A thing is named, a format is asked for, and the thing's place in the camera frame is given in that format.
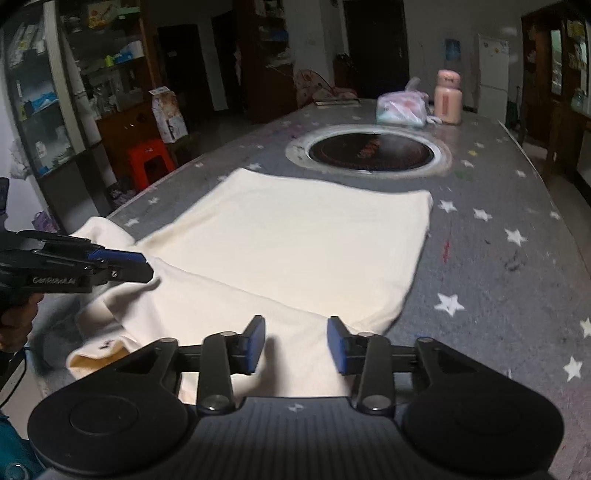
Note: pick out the grey star-patterned table cover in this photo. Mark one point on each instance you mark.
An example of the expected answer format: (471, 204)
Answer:
(500, 277)

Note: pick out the person's left hand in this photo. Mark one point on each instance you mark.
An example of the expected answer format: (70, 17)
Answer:
(17, 324)

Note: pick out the cream white garment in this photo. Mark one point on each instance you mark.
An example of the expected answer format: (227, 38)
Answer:
(294, 251)

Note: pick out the water dispenser with blue bottle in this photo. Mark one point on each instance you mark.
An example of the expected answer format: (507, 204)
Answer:
(453, 55)

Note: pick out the printed carton box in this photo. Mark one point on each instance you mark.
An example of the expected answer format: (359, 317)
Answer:
(167, 115)

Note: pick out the red plastic stool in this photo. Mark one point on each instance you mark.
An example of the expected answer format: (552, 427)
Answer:
(148, 162)

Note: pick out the dark flat remote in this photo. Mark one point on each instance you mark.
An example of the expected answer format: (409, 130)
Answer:
(328, 103)

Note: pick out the white refrigerator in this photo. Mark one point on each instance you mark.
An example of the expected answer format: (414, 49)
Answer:
(493, 78)

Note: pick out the round black induction cooktop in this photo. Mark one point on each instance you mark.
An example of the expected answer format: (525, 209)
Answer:
(380, 151)

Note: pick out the pink thermos bottle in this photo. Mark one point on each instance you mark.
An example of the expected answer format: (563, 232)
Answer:
(448, 97)

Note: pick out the glass display shelf cabinet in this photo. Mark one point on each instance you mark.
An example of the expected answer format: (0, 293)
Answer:
(38, 87)

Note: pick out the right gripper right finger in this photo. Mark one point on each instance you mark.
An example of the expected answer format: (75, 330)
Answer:
(368, 359)

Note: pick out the pink patterned baby seat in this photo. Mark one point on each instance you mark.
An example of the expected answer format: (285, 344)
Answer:
(312, 87)

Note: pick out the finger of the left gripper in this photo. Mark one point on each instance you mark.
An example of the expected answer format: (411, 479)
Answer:
(133, 272)
(115, 256)

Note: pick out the pink tissue pack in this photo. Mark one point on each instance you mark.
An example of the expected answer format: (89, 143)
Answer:
(407, 107)

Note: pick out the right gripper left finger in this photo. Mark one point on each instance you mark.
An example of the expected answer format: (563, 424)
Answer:
(223, 355)

